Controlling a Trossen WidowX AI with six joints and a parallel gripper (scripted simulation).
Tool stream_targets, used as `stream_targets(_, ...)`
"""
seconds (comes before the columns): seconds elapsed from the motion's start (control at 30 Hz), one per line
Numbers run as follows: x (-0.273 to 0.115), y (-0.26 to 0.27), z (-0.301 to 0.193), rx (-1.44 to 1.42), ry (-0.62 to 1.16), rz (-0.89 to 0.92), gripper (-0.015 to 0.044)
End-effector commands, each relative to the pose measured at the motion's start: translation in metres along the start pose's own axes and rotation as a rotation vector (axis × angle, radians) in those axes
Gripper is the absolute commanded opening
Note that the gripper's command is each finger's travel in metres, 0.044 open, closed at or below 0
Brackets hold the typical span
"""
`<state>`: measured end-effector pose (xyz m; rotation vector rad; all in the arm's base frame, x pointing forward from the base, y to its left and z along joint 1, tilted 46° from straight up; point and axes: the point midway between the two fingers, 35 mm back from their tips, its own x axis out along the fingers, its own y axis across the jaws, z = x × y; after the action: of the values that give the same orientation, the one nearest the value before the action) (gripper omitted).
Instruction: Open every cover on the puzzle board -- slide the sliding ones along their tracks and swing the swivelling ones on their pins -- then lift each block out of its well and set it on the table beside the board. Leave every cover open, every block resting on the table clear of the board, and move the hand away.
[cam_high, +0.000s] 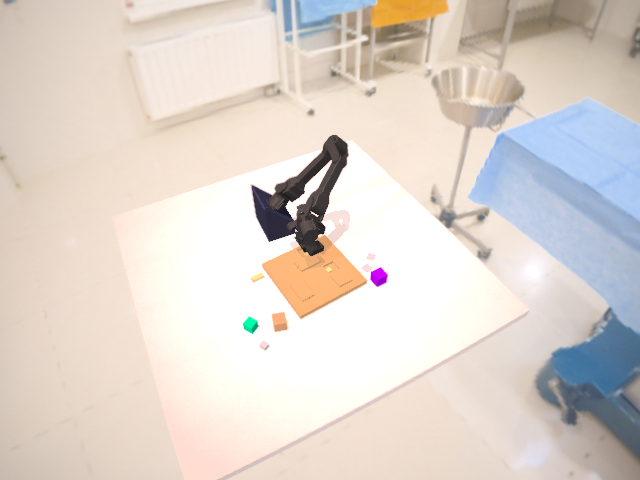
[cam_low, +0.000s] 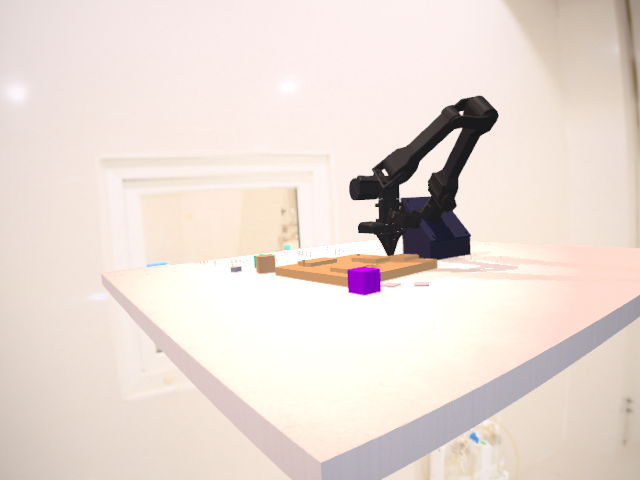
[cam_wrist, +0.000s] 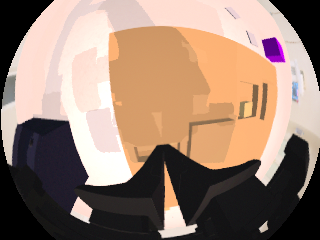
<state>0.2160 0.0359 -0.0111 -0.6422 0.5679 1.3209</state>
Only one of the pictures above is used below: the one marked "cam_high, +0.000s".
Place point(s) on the small green cube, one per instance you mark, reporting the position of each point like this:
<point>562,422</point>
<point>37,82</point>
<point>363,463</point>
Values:
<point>251,325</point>

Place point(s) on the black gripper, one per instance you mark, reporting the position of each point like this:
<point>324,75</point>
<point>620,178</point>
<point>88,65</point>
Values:
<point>312,248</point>

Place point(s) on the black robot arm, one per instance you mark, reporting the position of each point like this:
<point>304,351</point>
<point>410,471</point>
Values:
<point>311,226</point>

